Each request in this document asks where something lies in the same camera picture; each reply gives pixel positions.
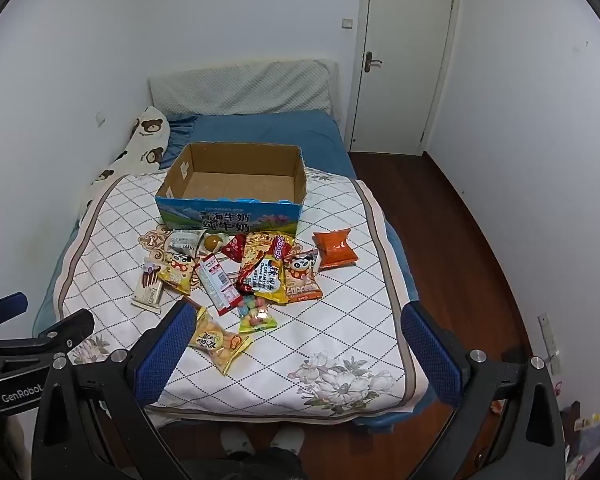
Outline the blue bed sheet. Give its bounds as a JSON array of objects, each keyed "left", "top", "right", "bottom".
[{"left": 32, "top": 110, "right": 437, "bottom": 434}]

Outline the chocolate cookie stick packet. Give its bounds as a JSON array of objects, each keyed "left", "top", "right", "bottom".
[{"left": 131, "top": 256, "right": 165, "bottom": 315}]

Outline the orange snack packet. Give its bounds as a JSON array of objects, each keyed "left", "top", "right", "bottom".
[{"left": 312, "top": 228, "right": 360, "bottom": 274}]

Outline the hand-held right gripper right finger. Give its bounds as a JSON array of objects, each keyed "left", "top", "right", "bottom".
[{"left": 402, "top": 301, "right": 566, "bottom": 480}]

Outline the white door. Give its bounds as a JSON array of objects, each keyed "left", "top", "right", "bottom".
[{"left": 346, "top": 0, "right": 462, "bottom": 157}]

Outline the large red yellow noodle packet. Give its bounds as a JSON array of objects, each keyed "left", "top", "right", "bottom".
[{"left": 236, "top": 232, "right": 289, "bottom": 306}]

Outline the person's left foot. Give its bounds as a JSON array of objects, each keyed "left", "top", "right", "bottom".
[{"left": 220, "top": 427, "right": 254, "bottom": 461}]

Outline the yellow cartoon snack packet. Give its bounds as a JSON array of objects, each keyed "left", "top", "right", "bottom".
[{"left": 156, "top": 251, "right": 197, "bottom": 295}]

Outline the blue ruffled pillow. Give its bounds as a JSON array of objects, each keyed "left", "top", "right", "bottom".
[{"left": 160, "top": 114, "right": 201, "bottom": 169}]

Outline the grey padded headboard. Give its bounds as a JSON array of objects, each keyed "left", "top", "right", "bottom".
[{"left": 147, "top": 58, "right": 341, "bottom": 116}]

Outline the grey white snack packet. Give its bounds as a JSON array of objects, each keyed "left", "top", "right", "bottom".
[{"left": 165, "top": 230, "right": 209, "bottom": 257}]

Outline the colourful candy packet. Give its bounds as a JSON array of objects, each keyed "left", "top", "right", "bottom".
[{"left": 237, "top": 296, "right": 278, "bottom": 335}]

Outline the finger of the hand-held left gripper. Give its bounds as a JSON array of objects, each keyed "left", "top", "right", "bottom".
[
  {"left": 0, "top": 291, "right": 29, "bottom": 332},
  {"left": 31, "top": 309, "right": 95, "bottom": 349}
]

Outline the white power strip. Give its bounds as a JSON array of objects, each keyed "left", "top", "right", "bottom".
[{"left": 537, "top": 312, "right": 564, "bottom": 376}]

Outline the biscuit packet with round label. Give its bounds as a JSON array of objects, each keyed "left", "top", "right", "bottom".
[{"left": 187, "top": 307, "right": 254, "bottom": 377}]

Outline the small red snack packet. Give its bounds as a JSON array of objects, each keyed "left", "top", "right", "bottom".
[{"left": 221, "top": 233, "right": 249, "bottom": 261}]

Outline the quilted floral bed cover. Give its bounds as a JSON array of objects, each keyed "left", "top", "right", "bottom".
[{"left": 54, "top": 167, "right": 429, "bottom": 419}]

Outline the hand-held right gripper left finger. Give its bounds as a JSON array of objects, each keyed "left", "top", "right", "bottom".
[{"left": 32, "top": 299, "right": 216, "bottom": 480}]

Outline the long red white packet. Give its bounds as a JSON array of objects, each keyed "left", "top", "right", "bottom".
[{"left": 196, "top": 254, "right": 244, "bottom": 317}]

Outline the person's right foot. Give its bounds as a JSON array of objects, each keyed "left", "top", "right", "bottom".
[{"left": 270, "top": 427, "right": 306, "bottom": 456}]

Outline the yellow packet with red stripe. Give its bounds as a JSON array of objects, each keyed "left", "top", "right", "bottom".
[{"left": 271, "top": 234, "right": 301, "bottom": 266}]

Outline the panda print snack packet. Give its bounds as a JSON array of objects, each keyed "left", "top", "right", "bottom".
[{"left": 282, "top": 249, "right": 325, "bottom": 304}]

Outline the person's foot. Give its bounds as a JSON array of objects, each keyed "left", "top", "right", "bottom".
[
  {"left": 270, "top": 427, "right": 306, "bottom": 456},
  {"left": 220, "top": 427, "right": 254, "bottom": 461}
]

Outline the bear print pillow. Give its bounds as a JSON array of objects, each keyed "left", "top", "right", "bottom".
[{"left": 82, "top": 105, "right": 171, "bottom": 217}]

